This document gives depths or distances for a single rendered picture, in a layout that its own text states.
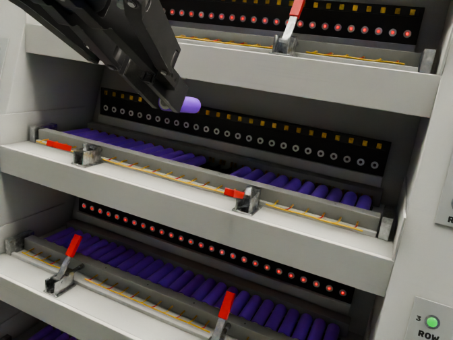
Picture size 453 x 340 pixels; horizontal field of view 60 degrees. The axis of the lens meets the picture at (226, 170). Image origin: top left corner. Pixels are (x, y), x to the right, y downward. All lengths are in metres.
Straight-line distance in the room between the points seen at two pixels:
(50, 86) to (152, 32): 0.51
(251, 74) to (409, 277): 0.29
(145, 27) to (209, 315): 0.43
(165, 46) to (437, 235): 0.33
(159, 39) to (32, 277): 0.51
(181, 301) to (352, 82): 0.38
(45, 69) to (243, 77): 0.39
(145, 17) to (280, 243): 0.30
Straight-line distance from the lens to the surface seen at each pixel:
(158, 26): 0.30
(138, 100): 0.77
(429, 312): 0.47
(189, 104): 0.44
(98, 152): 0.64
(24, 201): 0.80
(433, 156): 0.46
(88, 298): 0.66
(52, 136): 0.73
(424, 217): 0.46
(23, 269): 0.75
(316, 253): 0.47
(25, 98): 0.75
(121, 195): 0.57
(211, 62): 0.53
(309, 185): 0.58
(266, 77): 0.50
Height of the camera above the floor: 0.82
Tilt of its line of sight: 2 degrees down
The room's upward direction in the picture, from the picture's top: 13 degrees clockwise
